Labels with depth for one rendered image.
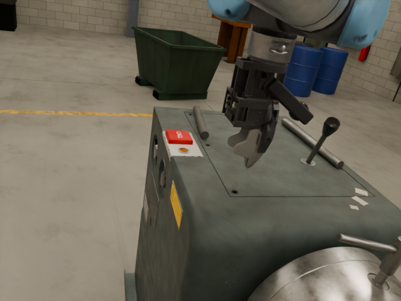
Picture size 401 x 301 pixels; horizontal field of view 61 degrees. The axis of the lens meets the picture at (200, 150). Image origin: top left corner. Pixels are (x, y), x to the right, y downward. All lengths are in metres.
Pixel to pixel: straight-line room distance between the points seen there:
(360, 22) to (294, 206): 0.39
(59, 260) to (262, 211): 1.79
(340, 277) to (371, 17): 0.39
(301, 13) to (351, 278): 0.42
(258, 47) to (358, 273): 0.40
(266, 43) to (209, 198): 0.29
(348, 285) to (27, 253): 2.03
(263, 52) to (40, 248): 2.04
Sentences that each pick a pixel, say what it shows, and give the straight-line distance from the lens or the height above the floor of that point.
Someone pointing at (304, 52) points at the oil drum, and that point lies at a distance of 6.78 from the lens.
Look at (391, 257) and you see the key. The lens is 0.60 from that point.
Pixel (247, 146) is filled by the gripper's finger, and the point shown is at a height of 1.35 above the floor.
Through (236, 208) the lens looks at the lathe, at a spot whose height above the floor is 1.25.
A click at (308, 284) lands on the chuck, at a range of 0.61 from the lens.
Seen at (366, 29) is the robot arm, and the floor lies 1.59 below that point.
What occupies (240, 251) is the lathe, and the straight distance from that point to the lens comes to 0.62.
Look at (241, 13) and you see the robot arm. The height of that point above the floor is 1.58.
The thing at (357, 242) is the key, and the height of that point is 1.31.
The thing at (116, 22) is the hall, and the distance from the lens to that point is 10.27.
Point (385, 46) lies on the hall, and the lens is 9.27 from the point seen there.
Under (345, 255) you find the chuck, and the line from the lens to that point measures 0.65.
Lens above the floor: 1.60
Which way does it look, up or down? 26 degrees down
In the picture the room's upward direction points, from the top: 11 degrees clockwise
